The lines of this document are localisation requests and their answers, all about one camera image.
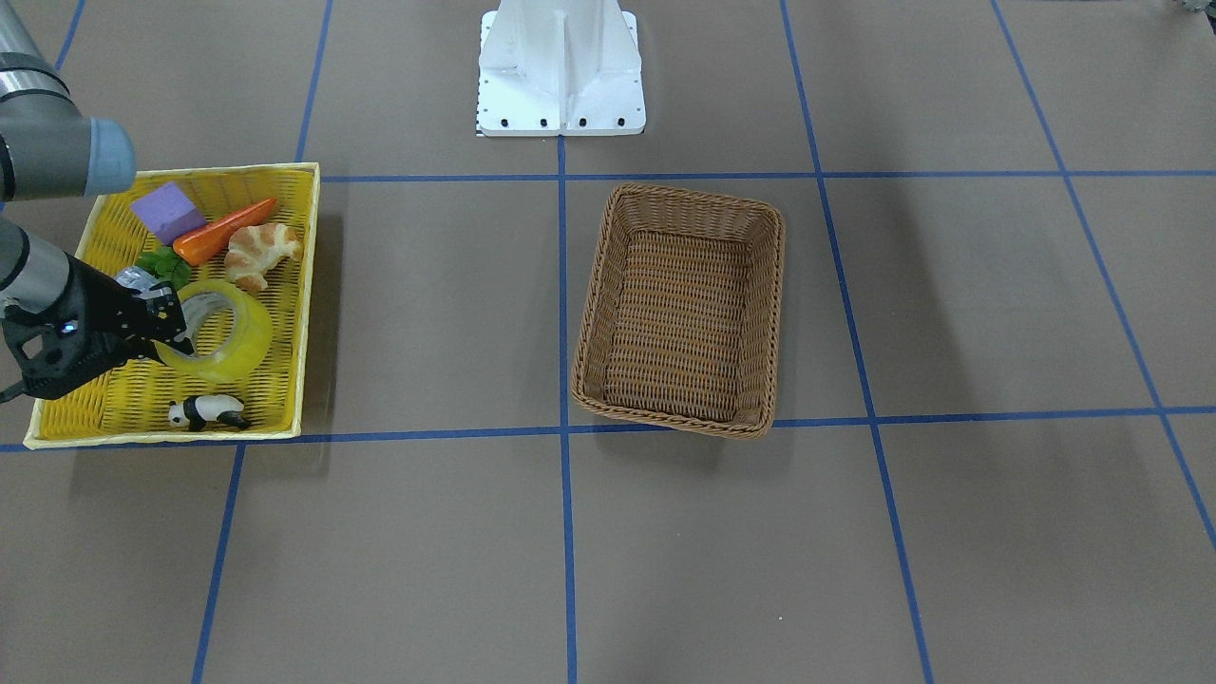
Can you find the yellow woven basket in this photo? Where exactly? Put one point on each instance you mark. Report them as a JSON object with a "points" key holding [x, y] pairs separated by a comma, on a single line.
{"points": [[130, 404]]}

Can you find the brown wicker basket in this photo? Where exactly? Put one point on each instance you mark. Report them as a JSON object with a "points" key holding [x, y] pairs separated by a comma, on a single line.
{"points": [[682, 318]]}

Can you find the small black-capped jar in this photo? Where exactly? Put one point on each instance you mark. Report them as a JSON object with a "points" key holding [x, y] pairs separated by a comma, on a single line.
{"points": [[136, 279]]}

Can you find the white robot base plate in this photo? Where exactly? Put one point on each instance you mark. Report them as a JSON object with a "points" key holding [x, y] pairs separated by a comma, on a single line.
{"points": [[559, 68]]}

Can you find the toy croissant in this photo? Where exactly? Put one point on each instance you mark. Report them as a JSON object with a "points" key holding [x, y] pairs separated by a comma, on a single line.
{"points": [[256, 250]]}

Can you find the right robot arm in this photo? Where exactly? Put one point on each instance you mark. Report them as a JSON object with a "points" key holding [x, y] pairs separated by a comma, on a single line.
{"points": [[49, 150]]}

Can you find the yellow tape roll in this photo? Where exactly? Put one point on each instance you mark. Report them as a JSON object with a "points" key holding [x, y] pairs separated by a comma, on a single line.
{"points": [[247, 340]]}

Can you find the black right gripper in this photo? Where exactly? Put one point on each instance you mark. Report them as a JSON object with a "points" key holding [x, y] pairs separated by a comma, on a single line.
{"points": [[98, 306]]}

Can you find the panda figurine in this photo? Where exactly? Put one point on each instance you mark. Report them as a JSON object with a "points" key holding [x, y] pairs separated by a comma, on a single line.
{"points": [[196, 412]]}

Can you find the toy carrot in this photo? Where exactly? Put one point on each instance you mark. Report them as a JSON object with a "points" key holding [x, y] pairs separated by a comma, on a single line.
{"points": [[176, 262]]}

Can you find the purple foam block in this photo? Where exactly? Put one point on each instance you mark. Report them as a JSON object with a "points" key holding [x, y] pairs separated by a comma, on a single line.
{"points": [[167, 213]]}

